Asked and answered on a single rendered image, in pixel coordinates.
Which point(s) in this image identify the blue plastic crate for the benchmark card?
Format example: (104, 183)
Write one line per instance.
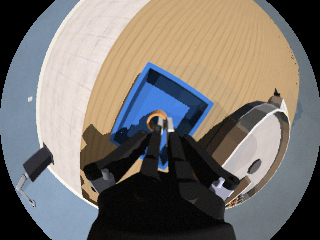
(152, 91)

